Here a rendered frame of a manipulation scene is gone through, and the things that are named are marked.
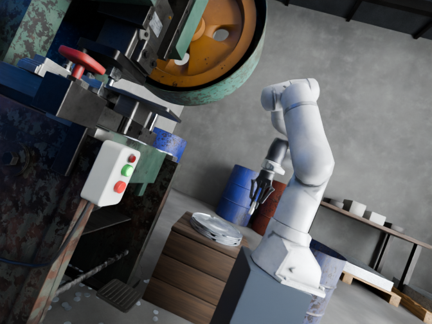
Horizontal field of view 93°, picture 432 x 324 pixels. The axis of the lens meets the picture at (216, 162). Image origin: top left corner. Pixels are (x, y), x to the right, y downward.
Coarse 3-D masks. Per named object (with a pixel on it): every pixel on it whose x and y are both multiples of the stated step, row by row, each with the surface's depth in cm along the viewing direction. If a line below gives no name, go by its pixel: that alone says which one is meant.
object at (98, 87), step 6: (84, 78) 70; (90, 78) 69; (90, 84) 69; (96, 84) 69; (102, 84) 69; (90, 90) 69; (96, 90) 68; (102, 90) 70; (108, 90) 72; (108, 96) 73; (114, 96) 76; (114, 102) 77
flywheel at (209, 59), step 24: (216, 0) 114; (240, 0) 109; (216, 24) 112; (240, 24) 110; (192, 48) 113; (216, 48) 111; (240, 48) 105; (168, 72) 114; (192, 72) 112; (216, 72) 106
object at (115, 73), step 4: (108, 68) 75; (112, 68) 74; (116, 68) 75; (108, 72) 74; (112, 72) 75; (116, 72) 75; (120, 72) 77; (112, 76) 75; (116, 76) 76; (116, 80) 78
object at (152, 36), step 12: (156, 12) 74; (168, 12) 80; (108, 24) 70; (120, 24) 70; (156, 24) 76; (168, 24) 83; (108, 36) 70; (120, 36) 69; (132, 36) 69; (144, 36) 71; (156, 36) 79; (120, 48) 69; (132, 48) 70; (144, 48) 71; (156, 48) 82; (132, 60) 72; (144, 60) 73; (144, 72) 79
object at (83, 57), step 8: (64, 48) 37; (72, 48) 37; (64, 56) 39; (72, 56) 37; (80, 56) 37; (88, 56) 37; (80, 64) 39; (88, 64) 38; (96, 64) 39; (72, 72) 39; (80, 72) 40; (96, 72) 41; (104, 72) 42
